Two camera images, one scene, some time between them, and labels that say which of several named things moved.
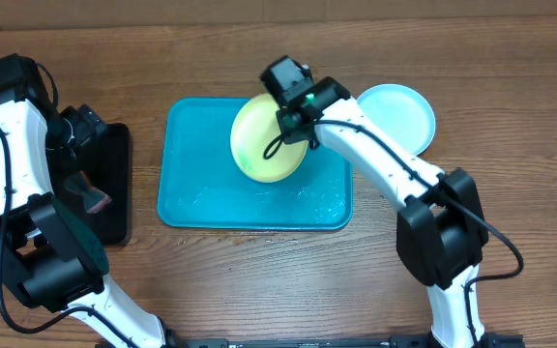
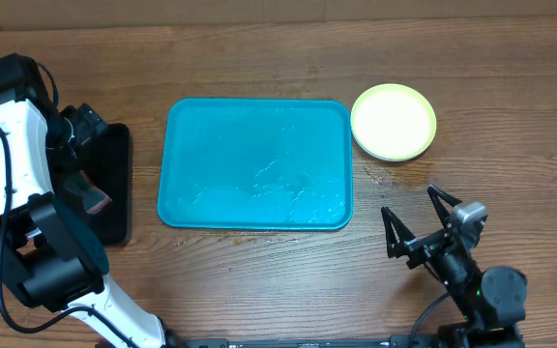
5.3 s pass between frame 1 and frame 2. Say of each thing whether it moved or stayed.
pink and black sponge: stayed
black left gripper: stayed
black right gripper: moved
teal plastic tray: stayed
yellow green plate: moved
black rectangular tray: stayed
